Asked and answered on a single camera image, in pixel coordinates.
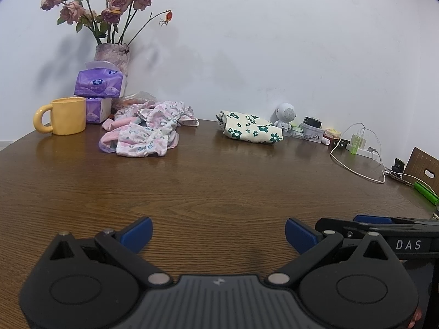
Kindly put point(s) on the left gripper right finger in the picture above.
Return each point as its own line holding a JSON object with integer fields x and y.
{"x": 337, "y": 284}

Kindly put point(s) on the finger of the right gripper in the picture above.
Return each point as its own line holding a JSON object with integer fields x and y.
{"x": 354, "y": 230}
{"x": 391, "y": 220}

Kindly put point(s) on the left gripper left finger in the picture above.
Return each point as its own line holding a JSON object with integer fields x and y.
{"x": 91, "y": 283}

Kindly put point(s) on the pink floral white garment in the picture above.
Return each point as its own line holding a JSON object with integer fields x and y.
{"x": 154, "y": 134}

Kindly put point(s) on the green cylinder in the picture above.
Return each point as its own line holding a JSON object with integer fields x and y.
{"x": 426, "y": 193}

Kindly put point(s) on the green translucent charger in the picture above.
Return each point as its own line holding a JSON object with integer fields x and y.
{"x": 356, "y": 144}

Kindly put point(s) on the brown cardboard box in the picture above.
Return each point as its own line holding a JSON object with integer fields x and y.
{"x": 423, "y": 166}

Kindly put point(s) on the white round robot toy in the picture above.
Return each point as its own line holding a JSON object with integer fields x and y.
{"x": 282, "y": 117}

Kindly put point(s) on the folded cream green-flower cloth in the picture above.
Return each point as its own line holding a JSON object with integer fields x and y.
{"x": 248, "y": 128}

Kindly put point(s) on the pink blue purple garment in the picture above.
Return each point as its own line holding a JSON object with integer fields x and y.
{"x": 111, "y": 125}

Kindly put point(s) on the yellow ceramic mug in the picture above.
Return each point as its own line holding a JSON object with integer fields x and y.
{"x": 67, "y": 116}

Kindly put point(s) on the lower purple tissue pack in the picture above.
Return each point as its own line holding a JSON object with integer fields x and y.
{"x": 98, "y": 109}

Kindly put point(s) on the purple tissue pack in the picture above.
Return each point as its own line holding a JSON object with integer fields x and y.
{"x": 98, "y": 109}
{"x": 100, "y": 79}

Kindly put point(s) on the clear plastic snack bag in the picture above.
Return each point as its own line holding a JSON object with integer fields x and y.
{"x": 131, "y": 99}

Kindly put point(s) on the upper purple tissue pack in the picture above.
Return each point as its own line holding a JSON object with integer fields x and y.
{"x": 100, "y": 79}

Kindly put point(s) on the purple marbled vase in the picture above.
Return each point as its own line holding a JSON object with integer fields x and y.
{"x": 117, "y": 54}

